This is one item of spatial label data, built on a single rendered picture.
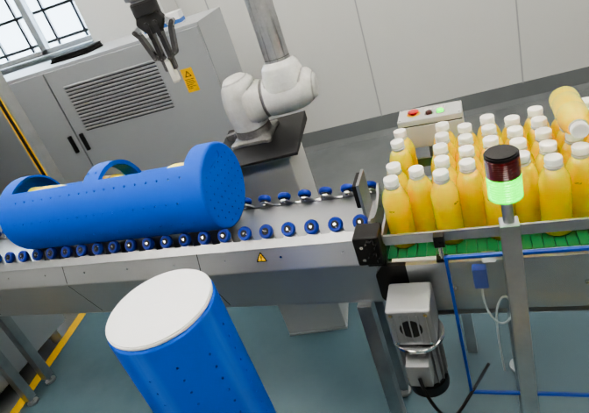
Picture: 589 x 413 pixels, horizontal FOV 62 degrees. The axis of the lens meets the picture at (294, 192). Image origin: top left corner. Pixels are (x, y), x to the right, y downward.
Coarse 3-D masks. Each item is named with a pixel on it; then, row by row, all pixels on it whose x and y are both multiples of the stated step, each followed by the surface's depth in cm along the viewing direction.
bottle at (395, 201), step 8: (384, 192) 128; (392, 192) 126; (400, 192) 126; (384, 200) 128; (392, 200) 126; (400, 200) 126; (408, 200) 128; (384, 208) 130; (392, 208) 127; (400, 208) 127; (408, 208) 128; (392, 216) 129; (400, 216) 128; (408, 216) 129; (392, 224) 130; (400, 224) 129; (408, 224) 130; (392, 232) 132; (400, 232) 130; (408, 232) 131
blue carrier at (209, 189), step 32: (192, 160) 148; (224, 160) 160; (32, 192) 172; (64, 192) 166; (96, 192) 160; (128, 192) 155; (160, 192) 150; (192, 192) 146; (224, 192) 157; (0, 224) 177; (32, 224) 172; (64, 224) 167; (96, 224) 163; (128, 224) 159; (160, 224) 156; (192, 224) 153; (224, 224) 155
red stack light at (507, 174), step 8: (512, 160) 89; (520, 160) 90; (488, 168) 91; (496, 168) 90; (504, 168) 89; (512, 168) 89; (520, 168) 91; (488, 176) 92; (496, 176) 91; (504, 176) 90; (512, 176) 90
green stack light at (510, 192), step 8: (520, 176) 91; (488, 184) 94; (496, 184) 92; (504, 184) 91; (512, 184) 91; (520, 184) 92; (488, 192) 95; (496, 192) 93; (504, 192) 92; (512, 192) 92; (520, 192) 92; (496, 200) 94; (504, 200) 93; (512, 200) 92
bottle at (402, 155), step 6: (396, 150) 144; (402, 150) 145; (390, 156) 146; (396, 156) 144; (402, 156) 144; (408, 156) 145; (402, 162) 144; (408, 162) 145; (402, 168) 145; (408, 174) 146
